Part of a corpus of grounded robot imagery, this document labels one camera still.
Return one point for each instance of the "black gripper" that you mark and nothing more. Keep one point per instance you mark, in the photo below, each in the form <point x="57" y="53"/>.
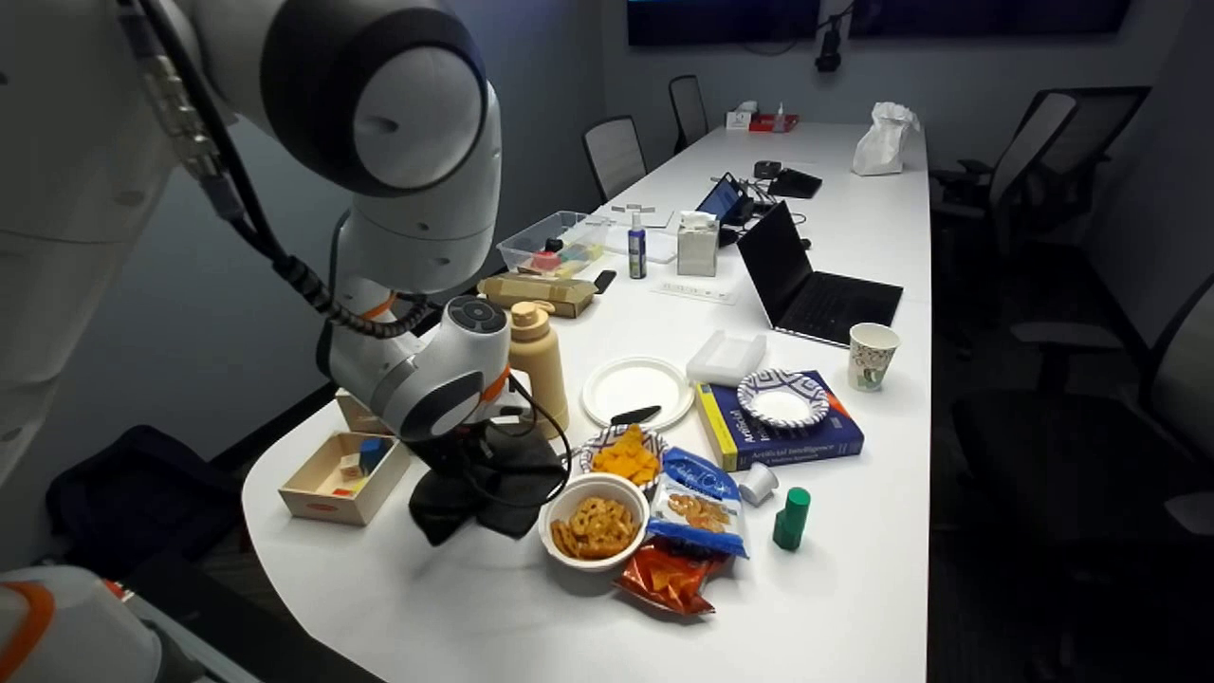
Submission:
<point x="506" y="460"/>

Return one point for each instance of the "dark grey microfibre cloth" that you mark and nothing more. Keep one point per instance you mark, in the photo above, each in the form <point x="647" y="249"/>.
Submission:
<point x="440" y="512"/>

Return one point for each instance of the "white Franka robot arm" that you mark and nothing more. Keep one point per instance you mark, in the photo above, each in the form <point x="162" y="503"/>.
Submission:
<point x="379" y="115"/>

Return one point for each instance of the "blue patterned paper bowl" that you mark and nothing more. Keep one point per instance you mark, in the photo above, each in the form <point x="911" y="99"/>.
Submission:
<point x="589" y="466"/>
<point x="784" y="404"/>

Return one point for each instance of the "white round bowl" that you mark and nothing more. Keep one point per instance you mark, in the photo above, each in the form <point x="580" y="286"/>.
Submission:
<point x="555" y="552"/>

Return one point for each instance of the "brown pretzel crisps pile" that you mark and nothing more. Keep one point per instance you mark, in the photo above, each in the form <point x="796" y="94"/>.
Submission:
<point x="592" y="528"/>

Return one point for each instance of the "blue wooden block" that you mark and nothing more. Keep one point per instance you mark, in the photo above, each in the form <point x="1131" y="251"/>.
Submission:
<point x="373" y="454"/>

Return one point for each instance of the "black plastic knife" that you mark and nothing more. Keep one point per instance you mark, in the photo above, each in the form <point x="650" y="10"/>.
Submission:
<point x="636" y="416"/>

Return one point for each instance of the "white paper plate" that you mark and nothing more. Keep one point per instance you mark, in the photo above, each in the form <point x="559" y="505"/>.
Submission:
<point x="631" y="382"/>

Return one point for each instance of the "wooden shape sorter cube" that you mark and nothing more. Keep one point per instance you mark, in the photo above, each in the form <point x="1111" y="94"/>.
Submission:
<point x="347" y="416"/>

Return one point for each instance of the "open wooden block box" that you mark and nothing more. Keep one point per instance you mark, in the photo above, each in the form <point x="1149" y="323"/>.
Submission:
<point x="342" y="505"/>

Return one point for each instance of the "blue white pretzel bag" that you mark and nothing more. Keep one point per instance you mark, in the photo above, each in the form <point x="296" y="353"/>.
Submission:
<point x="694" y="505"/>

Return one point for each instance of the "red orange chip bag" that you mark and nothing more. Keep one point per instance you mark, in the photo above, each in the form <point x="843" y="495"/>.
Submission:
<point x="669" y="582"/>

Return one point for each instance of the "clear plastic bin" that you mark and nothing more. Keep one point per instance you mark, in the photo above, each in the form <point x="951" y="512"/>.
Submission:
<point x="543" y="242"/>

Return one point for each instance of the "white plastic container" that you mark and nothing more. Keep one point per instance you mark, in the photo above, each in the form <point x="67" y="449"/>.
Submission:
<point x="727" y="357"/>

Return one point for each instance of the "small blue label bottle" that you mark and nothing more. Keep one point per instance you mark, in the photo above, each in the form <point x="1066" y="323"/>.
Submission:
<point x="637" y="251"/>

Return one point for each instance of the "small silver pod cup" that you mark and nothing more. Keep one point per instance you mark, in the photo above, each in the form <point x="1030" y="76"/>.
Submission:
<point x="757" y="482"/>

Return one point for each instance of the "blue box with yellow stripe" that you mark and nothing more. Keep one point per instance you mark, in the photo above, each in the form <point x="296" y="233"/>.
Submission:
<point x="784" y="440"/>

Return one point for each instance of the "white tissue carton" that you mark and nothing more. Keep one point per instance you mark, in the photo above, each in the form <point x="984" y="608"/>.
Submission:
<point x="694" y="244"/>

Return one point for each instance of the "green cylindrical bottle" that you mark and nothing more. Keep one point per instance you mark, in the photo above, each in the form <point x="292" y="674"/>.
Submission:
<point x="790" y="522"/>

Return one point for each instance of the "black office chair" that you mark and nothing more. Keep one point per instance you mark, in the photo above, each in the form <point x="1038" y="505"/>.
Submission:
<point x="689" y="108"/>
<point x="1049" y="154"/>
<point x="1086" y="455"/>
<point x="613" y="154"/>

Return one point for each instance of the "tablet with blue screen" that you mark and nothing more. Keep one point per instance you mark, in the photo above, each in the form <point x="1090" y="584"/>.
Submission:
<point x="727" y="197"/>

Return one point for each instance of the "black open laptop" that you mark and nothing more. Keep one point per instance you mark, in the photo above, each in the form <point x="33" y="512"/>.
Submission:
<point x="822" y="306"/>

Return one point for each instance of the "white paper coffee cup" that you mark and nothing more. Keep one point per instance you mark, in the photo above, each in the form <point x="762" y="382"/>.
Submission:
<point x="875" y="357"/>

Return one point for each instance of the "black small device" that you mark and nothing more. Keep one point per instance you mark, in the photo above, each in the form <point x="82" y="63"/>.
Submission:
<point x="793" y="180"/>

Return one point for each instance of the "small white box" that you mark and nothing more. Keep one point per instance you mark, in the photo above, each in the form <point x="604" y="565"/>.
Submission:
<point x="742" y="120"/>

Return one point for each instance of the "small red box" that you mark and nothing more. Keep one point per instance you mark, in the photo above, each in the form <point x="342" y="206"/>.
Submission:
<point x="776" y="124"/>

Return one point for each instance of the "white plastic bag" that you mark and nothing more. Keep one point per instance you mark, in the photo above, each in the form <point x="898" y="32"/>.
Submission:
<point x="886" y="143"/>

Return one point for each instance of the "wall mounted monitor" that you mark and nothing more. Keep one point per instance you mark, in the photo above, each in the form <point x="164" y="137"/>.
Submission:
<point x="722" y="20"/>
<point x="989" y="17"/>

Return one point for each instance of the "black conference camera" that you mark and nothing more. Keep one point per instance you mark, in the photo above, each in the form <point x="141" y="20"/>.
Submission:
<point x="832" y="43"/>

